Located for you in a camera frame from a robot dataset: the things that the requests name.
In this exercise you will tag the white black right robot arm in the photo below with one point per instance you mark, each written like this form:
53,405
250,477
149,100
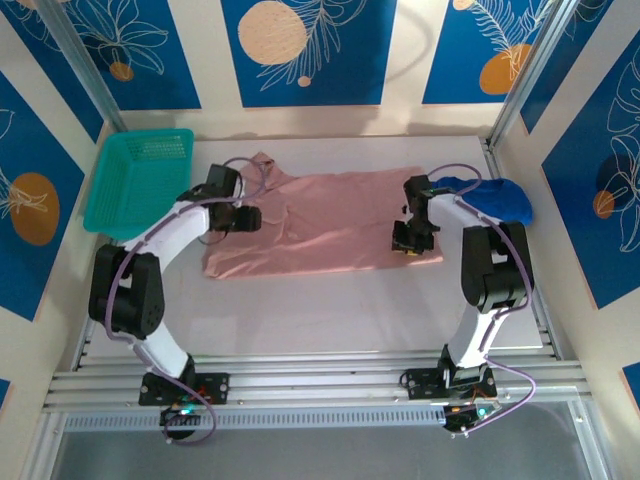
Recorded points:
495,265

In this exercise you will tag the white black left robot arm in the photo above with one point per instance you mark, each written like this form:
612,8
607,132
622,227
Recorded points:
170,235

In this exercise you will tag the aluminium frame post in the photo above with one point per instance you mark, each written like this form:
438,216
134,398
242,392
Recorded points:
530,65
85,65

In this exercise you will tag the blue poster with peach circle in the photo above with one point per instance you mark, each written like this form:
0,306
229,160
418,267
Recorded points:
350,50

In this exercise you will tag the small circuit board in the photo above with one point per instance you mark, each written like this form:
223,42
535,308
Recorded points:
462,417
177,417

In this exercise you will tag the teal plastic basket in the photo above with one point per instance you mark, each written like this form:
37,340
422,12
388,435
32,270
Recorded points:
135,190

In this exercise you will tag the pink t-shirt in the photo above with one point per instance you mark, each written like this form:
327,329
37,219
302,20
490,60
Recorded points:
340,225

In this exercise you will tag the blue poster with orange circle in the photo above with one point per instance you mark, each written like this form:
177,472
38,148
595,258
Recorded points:
575,200
450,60
165,75
20,140

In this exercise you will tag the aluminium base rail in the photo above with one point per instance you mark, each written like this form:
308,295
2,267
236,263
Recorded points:
320,385

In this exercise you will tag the aluminium frame leg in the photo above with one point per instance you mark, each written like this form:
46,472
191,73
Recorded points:
595,460
42,450

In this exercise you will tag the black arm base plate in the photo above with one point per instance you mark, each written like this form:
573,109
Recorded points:
217,387
420,382

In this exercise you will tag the blue floral wall poster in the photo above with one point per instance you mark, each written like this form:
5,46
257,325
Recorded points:
560,75
60,85

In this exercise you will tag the blue folded t-shirt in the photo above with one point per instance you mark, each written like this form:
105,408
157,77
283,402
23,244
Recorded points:
505,200

